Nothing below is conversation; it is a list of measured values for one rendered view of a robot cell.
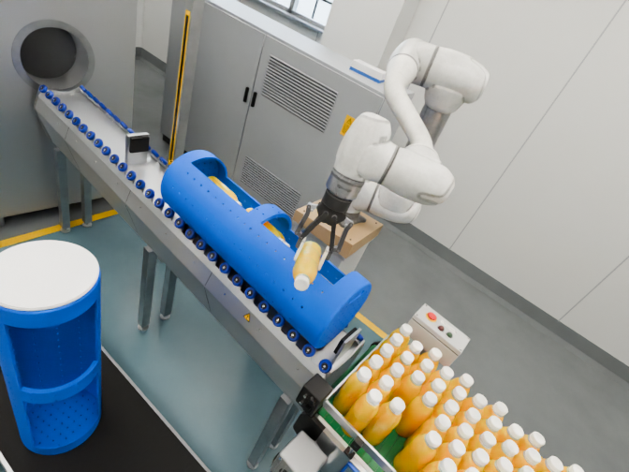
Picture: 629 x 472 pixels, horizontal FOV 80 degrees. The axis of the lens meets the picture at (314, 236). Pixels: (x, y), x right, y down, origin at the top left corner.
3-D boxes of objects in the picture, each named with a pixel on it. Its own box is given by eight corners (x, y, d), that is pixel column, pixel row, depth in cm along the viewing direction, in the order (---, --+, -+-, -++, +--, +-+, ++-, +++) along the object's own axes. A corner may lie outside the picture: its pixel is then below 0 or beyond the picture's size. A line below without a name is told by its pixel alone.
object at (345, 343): (343, 346, 137) (357, 324, 129) (348, 350, 136) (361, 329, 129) (327, 360, 129) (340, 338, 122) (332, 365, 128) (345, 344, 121)
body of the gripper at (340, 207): (324, 191, 94) (310, 221, 98) (355, 204, 94) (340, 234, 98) (327, 182, 100) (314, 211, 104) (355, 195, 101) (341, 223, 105)
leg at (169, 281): (166, 311, 233) (177, 234, 197) (171, 317, 231) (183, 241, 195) (157, 315, 229) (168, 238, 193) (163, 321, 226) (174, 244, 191)
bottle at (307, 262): (299, 258, 117) (288, 292, 100) (299, 238, 114) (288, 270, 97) (322, 259, 116) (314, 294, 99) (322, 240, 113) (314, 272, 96)
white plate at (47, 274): (-48, 272, 99) (-47, 274, 99) (30, 326, 94) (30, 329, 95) (53, 228, 121) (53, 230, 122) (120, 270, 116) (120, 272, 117)
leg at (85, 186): (89, 221, 270) (87, 143, 235) (93, 226, 268) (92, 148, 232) (80, 224, 266) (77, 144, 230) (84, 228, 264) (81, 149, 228)
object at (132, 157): (144, 160, 187) (146, 131, 178) (148, 164, 186) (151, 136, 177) (124, 163, 180) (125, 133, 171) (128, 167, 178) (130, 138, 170)
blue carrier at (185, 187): (212, 199, 176) (224, 146, 161) (351, 325, 143) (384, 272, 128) (155, 213, 155) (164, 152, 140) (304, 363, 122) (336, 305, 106)
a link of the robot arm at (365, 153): (327, 169, 90) (376, 192, 90) (354, 107, 83) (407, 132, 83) (334, 160, 100) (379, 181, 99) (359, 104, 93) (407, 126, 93)
